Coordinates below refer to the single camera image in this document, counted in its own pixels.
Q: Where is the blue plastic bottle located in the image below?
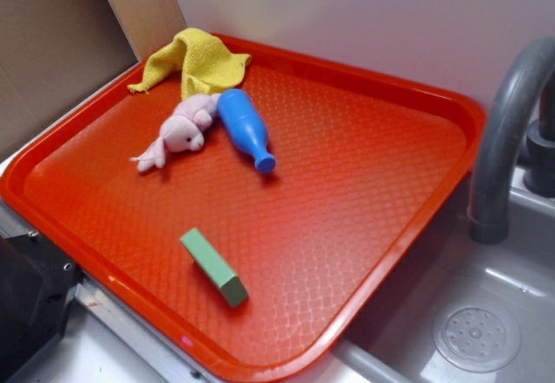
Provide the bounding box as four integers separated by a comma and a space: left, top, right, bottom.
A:
217, 88, 277, 174

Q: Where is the grey toy faucet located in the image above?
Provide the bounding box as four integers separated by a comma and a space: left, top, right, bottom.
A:
467, 36, 554, 244

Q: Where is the brown cardboard panel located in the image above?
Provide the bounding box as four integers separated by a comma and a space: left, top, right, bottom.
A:
1, 0, 136, 159

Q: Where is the yellow cloth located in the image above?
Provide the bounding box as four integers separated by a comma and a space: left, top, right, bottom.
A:
127, 28, 251, 101

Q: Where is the wooden board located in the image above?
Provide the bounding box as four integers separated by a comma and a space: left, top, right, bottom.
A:
108, 0, 186, 61

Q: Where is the dark faucet knob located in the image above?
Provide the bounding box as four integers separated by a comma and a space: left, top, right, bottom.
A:
524, 75, 554, 198

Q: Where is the red plastic tray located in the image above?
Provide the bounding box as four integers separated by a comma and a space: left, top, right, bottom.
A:
1, 36, 486, 382

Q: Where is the green wooden block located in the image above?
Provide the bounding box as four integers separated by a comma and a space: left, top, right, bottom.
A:
180, 228, 249, 308

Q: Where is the grey toy sink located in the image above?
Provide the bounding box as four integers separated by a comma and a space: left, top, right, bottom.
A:
334, 169, 554, 382

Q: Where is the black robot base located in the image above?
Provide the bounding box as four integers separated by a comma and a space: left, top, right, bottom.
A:
1, 230, 81, 382

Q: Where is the pink plush toy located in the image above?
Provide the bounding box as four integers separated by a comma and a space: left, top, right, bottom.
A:
131, 94, 221, 172

